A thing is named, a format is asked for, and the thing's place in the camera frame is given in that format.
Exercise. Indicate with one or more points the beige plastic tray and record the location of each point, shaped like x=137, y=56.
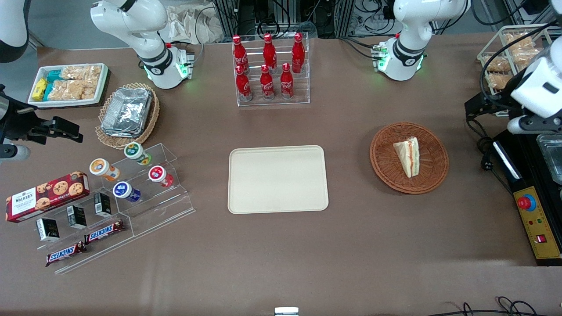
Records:
x=277, y=180

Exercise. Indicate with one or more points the red cola bottle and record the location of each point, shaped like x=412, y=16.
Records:
x=243, y=85
x=266, y=85
x=269, y=52
x=239, y=52
x=286, y=84
x=298, y=52

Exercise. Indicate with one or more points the small black carton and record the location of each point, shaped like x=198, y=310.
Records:
x=102, y=204
x=77, y=216
x=47, y=229

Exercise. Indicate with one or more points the red lid gum jar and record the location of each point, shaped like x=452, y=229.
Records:
x=157, y=174

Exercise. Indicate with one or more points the oval tan wicker basket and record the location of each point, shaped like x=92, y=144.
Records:
x=151, y=120

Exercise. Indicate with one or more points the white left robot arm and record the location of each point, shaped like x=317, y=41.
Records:
x=406, y=57

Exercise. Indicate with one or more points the red tartan cookie box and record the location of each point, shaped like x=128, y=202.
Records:
x=48, y=196

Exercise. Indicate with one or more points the snickers chocolate bar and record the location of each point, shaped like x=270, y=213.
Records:
x=104, y=231
x=66, y=254

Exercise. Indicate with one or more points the white rectangular snack tray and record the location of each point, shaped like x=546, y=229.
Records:
x=103, y=81

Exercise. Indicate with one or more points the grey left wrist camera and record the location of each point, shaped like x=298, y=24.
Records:
x=533, y=125

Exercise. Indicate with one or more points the stack of foil trays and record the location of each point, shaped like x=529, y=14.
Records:
x=127, y=112

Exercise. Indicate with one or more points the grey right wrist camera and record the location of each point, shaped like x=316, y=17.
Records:
x=15, y=152

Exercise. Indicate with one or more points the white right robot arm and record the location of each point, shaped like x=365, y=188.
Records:
x=153, y=57

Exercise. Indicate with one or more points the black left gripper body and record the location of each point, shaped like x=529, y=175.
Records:
x=495, y=97

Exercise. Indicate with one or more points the yellow snack packet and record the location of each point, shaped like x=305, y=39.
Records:
x=39, y=89

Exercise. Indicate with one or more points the round brown wicker basket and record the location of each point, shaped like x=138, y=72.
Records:
x=432, y=169

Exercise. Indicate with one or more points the clear acrylic bottle rack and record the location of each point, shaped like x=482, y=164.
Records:
x=303, y=87

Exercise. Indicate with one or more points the clear bag of rice crackers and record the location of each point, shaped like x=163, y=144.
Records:
x=498, y=81
x=81, y=73
x=496, y=65
x=520, y=40
x=526, y=57
x=72, y=90

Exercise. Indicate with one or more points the green lid gum jar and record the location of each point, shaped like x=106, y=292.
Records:
x=134, y=151

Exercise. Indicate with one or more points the blue lid gum jar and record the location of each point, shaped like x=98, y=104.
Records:
x=123, y=190

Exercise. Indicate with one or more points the clear plastic container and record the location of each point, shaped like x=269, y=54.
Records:
x=552, y=158

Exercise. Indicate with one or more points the orange lid gum jar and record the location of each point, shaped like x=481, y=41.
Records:
x=100, y=167

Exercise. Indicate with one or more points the yellow control box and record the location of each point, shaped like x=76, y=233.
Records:
x=538, y=228

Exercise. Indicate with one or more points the clear acrylic stepped stand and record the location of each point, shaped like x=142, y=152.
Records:
x=162, y=210

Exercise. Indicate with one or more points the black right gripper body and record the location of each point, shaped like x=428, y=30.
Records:
x=21, y=123

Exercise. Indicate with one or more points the black machine base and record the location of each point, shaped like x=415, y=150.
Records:
x=529, y=171

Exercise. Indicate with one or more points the teal snack packet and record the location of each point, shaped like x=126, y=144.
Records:
x=54, y=75
x=48, y=91

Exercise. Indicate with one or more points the triangular wrapped sandwich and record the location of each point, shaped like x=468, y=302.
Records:
x=408, y=156

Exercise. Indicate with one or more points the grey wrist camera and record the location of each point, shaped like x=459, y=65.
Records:
x=15, y=152
x=533, y=125

